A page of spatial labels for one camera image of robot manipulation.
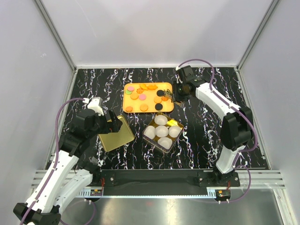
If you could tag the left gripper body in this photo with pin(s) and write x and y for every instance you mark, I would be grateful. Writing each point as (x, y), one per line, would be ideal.
(106, 127)

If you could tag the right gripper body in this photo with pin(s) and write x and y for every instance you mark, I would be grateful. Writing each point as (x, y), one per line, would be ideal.
(179, 93)

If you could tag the green pink round cookie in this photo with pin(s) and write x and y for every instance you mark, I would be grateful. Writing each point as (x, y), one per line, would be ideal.
(128, 92)

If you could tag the orange waffle cookie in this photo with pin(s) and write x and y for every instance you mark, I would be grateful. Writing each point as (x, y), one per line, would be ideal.
(134, 96)

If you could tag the orange round cookie bottom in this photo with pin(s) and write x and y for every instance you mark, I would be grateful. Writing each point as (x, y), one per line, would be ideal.
(143, 107)

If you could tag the orange round cookie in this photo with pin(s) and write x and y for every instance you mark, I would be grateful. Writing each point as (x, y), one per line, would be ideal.
(143, 107)
(157, 99)

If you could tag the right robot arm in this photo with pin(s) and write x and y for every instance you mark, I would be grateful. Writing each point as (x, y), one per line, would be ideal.
(237, 123)

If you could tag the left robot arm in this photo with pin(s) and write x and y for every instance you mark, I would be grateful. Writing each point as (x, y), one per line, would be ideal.
(46, 205)

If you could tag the gold box lid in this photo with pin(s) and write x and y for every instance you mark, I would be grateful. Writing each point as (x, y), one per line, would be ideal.
(113, 141)

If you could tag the black round cookie upper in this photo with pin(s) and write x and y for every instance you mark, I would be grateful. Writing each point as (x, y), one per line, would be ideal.
(160, 93)

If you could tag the black round cookie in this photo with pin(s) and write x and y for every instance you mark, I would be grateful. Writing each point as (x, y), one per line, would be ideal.
(158, 106)
(160, 93)

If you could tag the orange round cookie right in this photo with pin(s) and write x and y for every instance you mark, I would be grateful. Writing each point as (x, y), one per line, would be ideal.
(157, 99)

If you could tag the black round cookie lower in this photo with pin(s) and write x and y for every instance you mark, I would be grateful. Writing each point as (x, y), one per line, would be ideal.
(158, 106)

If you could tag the orange leaf cookie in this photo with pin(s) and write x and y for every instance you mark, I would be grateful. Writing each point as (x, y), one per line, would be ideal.
(152, 87)

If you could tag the white paper cup top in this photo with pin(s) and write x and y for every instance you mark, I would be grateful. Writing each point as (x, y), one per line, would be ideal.
(161, 120)

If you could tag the white paper cup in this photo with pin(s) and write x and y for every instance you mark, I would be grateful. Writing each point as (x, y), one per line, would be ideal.
(174, 131)
(165, 142)
(149, 132)
(161, 120)
(161, 131)

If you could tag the orange plastic tray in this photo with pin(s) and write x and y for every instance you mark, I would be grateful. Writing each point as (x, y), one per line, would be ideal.
(168, 106)

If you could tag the orange fish cookie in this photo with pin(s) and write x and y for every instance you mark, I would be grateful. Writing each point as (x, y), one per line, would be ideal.
(143, 86)

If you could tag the pink green cookie upper left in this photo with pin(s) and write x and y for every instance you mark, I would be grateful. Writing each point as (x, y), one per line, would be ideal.
(130, 88)

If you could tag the white paper cup right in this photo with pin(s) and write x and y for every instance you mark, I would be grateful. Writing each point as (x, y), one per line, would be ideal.
(174, 131)

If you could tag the white paper cup left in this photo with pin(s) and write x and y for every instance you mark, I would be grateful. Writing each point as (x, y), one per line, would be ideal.
(149, 132)

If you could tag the small orange flower cookie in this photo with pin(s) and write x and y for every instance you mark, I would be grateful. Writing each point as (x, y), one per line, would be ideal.
(139, 91)

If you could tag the clear cookie box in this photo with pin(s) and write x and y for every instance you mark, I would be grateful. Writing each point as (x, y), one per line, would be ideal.
(154, 143)

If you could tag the white paper cup centre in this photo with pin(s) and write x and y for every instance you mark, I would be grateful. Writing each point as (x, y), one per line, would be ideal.
(161, 131)

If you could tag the white paper cup bottom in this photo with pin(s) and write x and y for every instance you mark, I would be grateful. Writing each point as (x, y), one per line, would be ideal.
(165, 142)

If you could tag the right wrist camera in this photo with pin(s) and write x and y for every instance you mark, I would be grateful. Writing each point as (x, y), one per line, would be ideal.
(185, 73)

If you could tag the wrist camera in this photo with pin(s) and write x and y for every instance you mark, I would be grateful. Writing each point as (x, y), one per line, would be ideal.
(94, 104)
(185, 73)

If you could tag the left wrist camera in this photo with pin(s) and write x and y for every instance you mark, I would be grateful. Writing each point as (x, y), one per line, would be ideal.
(94, 104)

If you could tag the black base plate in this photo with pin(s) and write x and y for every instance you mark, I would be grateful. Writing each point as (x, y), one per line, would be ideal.
(181, 182)

